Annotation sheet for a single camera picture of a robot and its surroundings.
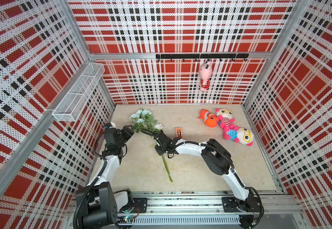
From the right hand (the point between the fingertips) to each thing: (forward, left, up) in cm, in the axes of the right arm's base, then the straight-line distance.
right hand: (161, 146), depth 96 cm
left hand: (+4, +16, +16) cm, 23 cm away
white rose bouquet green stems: (+21, +15, +2) cm, 26 cm away
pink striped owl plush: (+21, -47, +6) cm, 52 cm away
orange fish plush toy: (+17, -36, +8) cm, 40 cm away
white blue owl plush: (+4, -56, +6) cm, 56 cm away
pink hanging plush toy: (+36, -30, +35) cm, 58 cm away
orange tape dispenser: (+7, -12, +5) cm, 16 cm away
